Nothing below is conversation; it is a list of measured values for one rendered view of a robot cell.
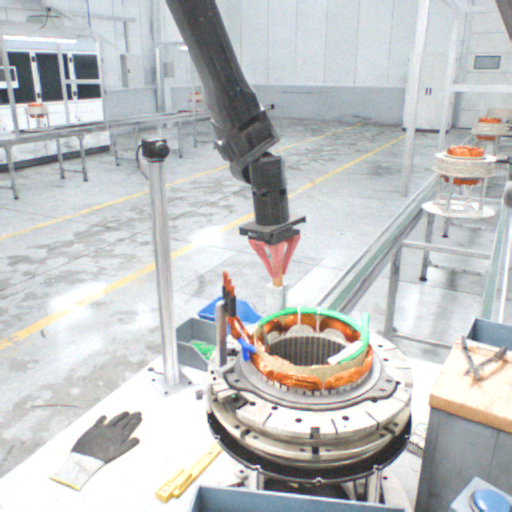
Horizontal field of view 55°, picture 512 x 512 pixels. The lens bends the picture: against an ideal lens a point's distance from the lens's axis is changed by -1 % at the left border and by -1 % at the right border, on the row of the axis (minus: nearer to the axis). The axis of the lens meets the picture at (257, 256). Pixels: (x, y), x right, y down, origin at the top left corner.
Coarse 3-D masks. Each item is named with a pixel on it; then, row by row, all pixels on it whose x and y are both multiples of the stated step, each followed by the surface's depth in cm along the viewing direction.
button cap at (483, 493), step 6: (480, 492) 60; (486, 492) 60; (492, 492) 60; (498, 492) 60; (474, 498) 60; (480, 498) 59; (486, 498) 59; (492, 498) 59; (498, 498) 59; (504, 498) 60; (480, 504) 59; (486, 504) 59; (492, 504) 59; (498, 504) 59; (504, 504) 59; (480, 510) 59; (486, 510) 58; (492, 510) 58; (498, 510) 58; (504, 510) 58
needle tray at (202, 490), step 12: (204, 492) 59; (216, 492) 59; (228, 492) 59; (240, 492) 58; (252, 492) 58; (264, 492) 58; (276, 492) 58; (192, 504) 56; (204, 504) 60; (216, 504) 59; (228, 504) 59; (240, 504) 59; (252, 504) 59; (264, 504) 58; (276, 504) 58; (288, 504) 58; (300, 504) 58; (312, 504) 57; (324, 504) 57; (336, 504) 57; (348, 504) 57; (360, 504) 56; (372, 504) 56
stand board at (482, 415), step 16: (448, 368) 82; (464, 368) 82; (496, 368) 82; (448, 384) 78; (464, 384) 78; (480, 384) 78; (496, 384) 78; (432, 400) 76; (448, 400) 74; (464, 400) 74; (480, 400) 74; (496, 400) 74; (464, 416) 74; (480, 416) 72; (496, 416) 71
